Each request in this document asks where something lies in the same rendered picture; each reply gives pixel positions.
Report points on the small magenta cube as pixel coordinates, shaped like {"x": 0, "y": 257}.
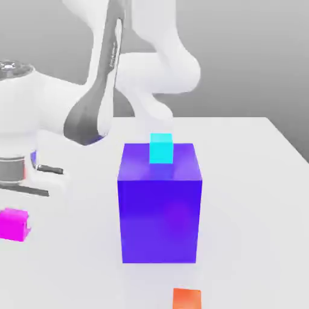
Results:
{"x": 12, "y": 224}

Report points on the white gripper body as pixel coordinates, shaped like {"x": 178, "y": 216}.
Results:
{"x": 36, "y": 200}

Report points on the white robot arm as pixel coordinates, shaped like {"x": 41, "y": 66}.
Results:
{"x": 149, "y": 72}

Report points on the small cyan cube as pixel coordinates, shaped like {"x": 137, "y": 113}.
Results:
{"x": 161, "y": 152}

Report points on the large blue box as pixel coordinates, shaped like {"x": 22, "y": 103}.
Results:
{"x": 159, "y": 217}

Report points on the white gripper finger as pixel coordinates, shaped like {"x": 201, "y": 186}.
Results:
{"x": 28, "y": 222}

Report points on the small orange cube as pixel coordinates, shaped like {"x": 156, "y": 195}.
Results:
{"x": 187, "y": 299}

